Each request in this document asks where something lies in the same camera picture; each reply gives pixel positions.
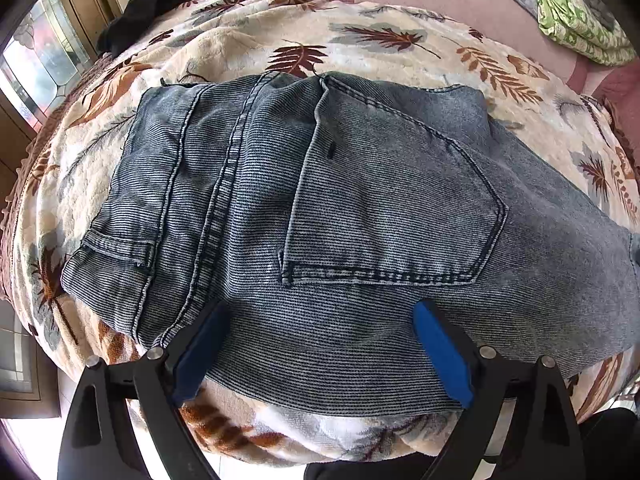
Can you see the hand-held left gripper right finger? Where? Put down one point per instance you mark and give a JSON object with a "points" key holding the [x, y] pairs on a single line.
{"points": [[442, 355]]}

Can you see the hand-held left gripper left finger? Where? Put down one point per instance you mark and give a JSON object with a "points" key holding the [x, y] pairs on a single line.
{"points": [[200, 355]]}

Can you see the grey-blue denim pants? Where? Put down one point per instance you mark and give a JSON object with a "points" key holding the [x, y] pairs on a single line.
{"points": [[350, 210]]}

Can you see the leaf-print cream blanket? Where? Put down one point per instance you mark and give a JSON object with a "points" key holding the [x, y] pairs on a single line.
{"points": [[240, 35]]}

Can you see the stained glass door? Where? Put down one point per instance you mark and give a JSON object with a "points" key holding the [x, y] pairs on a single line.
{"points": [[45, 55]]}

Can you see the black cloth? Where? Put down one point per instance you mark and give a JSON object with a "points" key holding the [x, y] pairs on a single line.
{"points": [[145, 10]]}

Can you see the green patterned quilt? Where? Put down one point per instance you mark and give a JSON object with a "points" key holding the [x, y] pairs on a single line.
{"points": [[580, 15]]}

